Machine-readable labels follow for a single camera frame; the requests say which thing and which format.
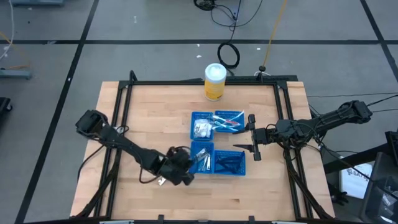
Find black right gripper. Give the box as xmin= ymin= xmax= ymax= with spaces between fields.
xmin=233 ymin=114 xmax=278 ymax=162

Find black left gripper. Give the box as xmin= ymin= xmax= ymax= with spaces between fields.
xmin=160 ymin=150 xmax=200 ymax=187

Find teal toothbrush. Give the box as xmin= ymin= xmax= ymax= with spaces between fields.
xmin=213 ymin=123 xmax=239 ymax=132

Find narrow blue plastic basket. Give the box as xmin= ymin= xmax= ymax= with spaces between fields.
xmin=190 ymin=141 xmax=216 ymax=174
xmin=190 ymin=111 xmax=215 ymax=142

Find wide blue plastic basket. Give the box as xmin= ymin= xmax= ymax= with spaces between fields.
xmin=213 ymin=150 xmax=247 ymax=177
xmin=214 ymin=110 xmax=245 ymax=134

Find yellow wipes canister white lid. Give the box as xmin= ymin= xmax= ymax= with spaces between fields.
xmin=204 ymin=63 xmax=227 ymax=102

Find black slanted metal bar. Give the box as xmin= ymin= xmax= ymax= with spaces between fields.
xmin=323 ymin=142 xmax=389 ymax=174

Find black clamp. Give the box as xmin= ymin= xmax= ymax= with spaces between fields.
xmin=328 ymin=182 xmax=349 ymax=206

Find white printed box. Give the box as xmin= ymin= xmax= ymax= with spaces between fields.
xmin=340 ymin=162 xmax=373 ymax=200

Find black equipment cart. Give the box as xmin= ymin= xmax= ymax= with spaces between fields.
xmin=360 ymin=130 xmax=398 ymax=224

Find grey metal base bar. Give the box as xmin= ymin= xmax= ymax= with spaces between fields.
xmin=0 ymin=68 xmax=32 ymax=80

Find black equipment piece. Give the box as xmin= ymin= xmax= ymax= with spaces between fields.
xmin=0 ymin=97 xmax=13 ymax=122

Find grey-blue metal base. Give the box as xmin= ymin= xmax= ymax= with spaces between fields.
xmin=11 ymin=0 xmax=65 ymax=6

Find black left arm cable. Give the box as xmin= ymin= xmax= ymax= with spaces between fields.
xmin=138 ymin=145 xmax=191 ymax=185

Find black aluminium table frame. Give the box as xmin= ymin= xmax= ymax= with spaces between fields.
xmin=73 ymin=70 xmax=334 ymax=220

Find black coiled hanging cable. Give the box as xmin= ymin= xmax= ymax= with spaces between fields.
xmin=216 ymin=0 xmax=243 ymax=70

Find black floor cables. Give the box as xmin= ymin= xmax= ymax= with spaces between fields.
xmin=306 ymin=92 xmax=398 ymax=114

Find yellow hanging cable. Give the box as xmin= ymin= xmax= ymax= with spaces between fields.
xmin=262 ymin=0 xmax=289 ymax=68

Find black cable bundle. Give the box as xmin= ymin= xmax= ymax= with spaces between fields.
xmin=193 ymin=0 xmax=264 ymax=32

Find orange floor cable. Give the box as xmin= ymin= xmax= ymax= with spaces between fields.
xmin=0 ymin=30 xmax=32 ymax=71

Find white floor cable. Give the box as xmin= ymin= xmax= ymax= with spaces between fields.
xmin=0 ymin=0 xmax=16 ymax=60

